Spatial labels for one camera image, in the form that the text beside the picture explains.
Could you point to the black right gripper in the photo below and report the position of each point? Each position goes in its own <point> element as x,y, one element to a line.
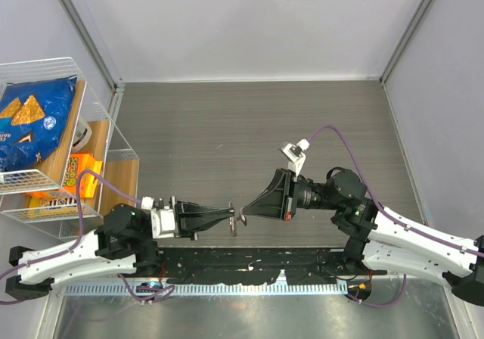
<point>271,202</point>

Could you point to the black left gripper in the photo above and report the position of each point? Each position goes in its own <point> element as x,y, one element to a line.
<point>192,218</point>

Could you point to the silver keyring with clips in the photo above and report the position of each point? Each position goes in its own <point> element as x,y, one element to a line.
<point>238,217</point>

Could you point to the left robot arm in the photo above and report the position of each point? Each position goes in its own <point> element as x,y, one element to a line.
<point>125,244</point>

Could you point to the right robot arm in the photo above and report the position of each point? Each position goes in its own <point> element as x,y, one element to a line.
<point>380,239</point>

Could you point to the wooden shelf board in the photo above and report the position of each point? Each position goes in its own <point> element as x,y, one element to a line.
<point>120,167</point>

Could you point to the white round device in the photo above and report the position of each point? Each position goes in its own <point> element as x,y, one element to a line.
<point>82,135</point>

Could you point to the yellow snack box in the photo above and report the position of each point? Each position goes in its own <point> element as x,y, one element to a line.
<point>41,206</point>

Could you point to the blue chips bag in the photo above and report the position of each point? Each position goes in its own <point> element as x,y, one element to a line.
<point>33,119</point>

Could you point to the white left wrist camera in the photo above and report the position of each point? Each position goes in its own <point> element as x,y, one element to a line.
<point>162,218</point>

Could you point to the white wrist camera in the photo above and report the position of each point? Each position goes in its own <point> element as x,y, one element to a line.
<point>295,155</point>
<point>162,218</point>

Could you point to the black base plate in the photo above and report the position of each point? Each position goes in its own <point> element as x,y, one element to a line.
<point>253,266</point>

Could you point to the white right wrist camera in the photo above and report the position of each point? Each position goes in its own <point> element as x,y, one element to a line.
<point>295,155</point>

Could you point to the white slotted cable duct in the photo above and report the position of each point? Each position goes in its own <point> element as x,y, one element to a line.
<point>279,288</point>

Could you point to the white wire shelf rack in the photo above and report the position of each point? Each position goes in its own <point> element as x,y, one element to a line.
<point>64,162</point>

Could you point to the aluminium frame rail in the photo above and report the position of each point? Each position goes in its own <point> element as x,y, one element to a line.
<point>80,17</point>

